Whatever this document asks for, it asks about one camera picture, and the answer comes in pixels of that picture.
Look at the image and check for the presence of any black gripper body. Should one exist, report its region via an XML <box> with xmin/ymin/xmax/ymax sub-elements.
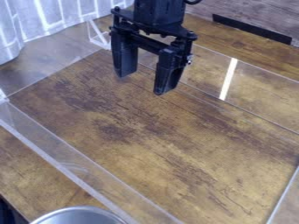
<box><xmin>109</xmin><ymin>0</ymin><xmax>199</xmax><ymax>56</ymax></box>

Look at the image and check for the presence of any silver metal pot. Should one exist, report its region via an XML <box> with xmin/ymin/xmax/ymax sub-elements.
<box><xmin>29</xmin><ymin>206</ymin><xmax>128</xmax><ymax>224</ymax></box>

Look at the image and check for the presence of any white sheer curtain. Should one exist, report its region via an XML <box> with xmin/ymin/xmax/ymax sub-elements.
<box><xmin>0</xmin><ymin>0</ymin><xmax>135</xmax><ymax>65</ymax></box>

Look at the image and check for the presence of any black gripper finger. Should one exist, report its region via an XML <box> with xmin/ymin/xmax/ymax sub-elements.
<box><xmin>153</xmin><ymin>48</ymin><xmax>184</xmax><ymax>95</ymax></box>
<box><xmin>111</xmin><ymin>31</ymin><xmax>137</xmax><ymax>77</ymax></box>

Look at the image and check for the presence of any clear acrylic barrier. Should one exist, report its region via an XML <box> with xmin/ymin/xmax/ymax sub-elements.
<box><xmin>0</xmin><ymin>17</ymin><xmax>299</xmax><ymax>224</ymax></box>

